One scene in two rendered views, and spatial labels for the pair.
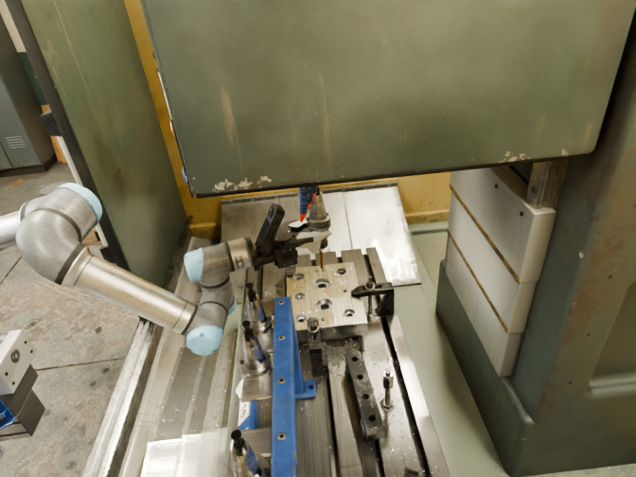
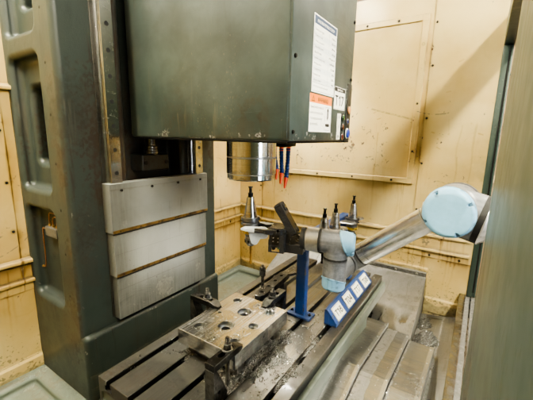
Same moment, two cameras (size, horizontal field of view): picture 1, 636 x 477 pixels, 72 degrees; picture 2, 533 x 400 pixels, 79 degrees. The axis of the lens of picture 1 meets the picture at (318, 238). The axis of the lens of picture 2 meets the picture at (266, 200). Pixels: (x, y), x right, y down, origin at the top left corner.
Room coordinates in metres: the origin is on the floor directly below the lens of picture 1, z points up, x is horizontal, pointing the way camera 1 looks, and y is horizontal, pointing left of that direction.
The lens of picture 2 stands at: (1.80, 0.63, 1.59)
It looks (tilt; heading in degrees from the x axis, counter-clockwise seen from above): 11 degrees down; 214
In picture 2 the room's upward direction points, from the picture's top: 1 degrees clockwise
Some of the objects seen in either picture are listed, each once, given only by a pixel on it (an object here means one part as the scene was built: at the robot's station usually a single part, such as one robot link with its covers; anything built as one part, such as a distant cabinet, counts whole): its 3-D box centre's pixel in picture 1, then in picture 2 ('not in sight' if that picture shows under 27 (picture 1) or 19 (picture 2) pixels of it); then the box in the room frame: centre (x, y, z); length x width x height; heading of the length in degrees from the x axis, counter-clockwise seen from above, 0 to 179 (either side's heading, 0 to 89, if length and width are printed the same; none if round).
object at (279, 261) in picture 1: (272, 248); (287, 238); (0.92, 0.12, 1.26); 0.12 x 0.08 x 0.09; 106
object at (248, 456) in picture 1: (244, 460); (353, 210); (0.37, 0.14, 1.26); 0.04 x 0.04 x 0.07
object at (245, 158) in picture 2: not in sight; (251, 159); (0.95, 0.00, 1.51); 0.16 x 0.16 x 0.12
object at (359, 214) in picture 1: (316, 249); not in sight; (1.62, 0.01, 0.75); 0.89 x 0.67 x 0.26; 91
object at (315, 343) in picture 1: (314, 340); (273, 304); (0.86, 0.04, 0.97); 0.13 x 0.03 x 0.15; 1
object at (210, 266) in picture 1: (209, 263); (336, 243); (0.87, 0.27, 1.26); 0.11 x 0.08 x 0.09; 106
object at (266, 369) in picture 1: (256, 364); not in sight; (0.59, 0.15, 1.21); 0.06 x 0.06 x 0.03
